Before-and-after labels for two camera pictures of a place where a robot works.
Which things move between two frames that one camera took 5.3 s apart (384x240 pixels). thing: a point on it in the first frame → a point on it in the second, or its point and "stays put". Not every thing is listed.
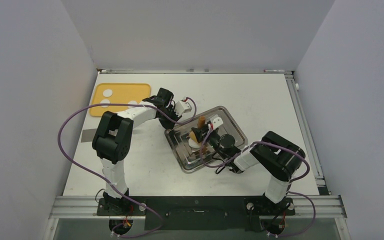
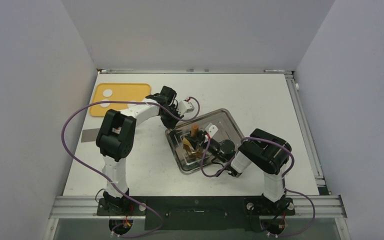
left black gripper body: [166, 122] stays put
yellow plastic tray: [122, 93] stays put
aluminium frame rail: [306, 132] stays put
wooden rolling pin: [201, 123] → [195, 154]
